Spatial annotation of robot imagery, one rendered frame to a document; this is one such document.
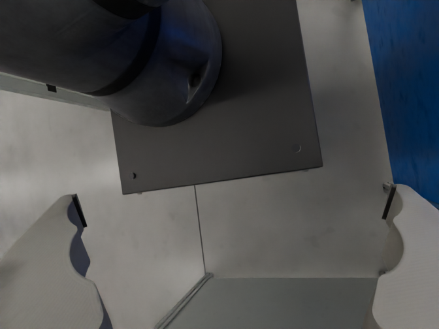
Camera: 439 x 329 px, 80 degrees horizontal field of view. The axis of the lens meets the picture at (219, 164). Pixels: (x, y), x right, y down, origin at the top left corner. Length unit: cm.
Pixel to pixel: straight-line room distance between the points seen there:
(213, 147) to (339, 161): 109
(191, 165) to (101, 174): 162
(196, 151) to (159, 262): 148
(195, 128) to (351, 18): 125
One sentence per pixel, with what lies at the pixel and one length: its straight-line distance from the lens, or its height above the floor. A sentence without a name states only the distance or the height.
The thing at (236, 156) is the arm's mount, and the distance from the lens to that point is 27.
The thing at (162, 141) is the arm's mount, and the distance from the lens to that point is 31.
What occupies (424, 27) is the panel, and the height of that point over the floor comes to 64.
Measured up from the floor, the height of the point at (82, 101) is 22.
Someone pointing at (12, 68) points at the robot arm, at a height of 123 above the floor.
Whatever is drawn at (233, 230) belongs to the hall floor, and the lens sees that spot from 146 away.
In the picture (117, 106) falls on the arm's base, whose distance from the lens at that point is 27.
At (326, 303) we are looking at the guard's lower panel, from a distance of 120.
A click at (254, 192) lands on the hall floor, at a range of 139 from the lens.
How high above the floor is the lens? 134
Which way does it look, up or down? 69 degrees down
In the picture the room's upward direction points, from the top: 96 degrees counter-clockwise
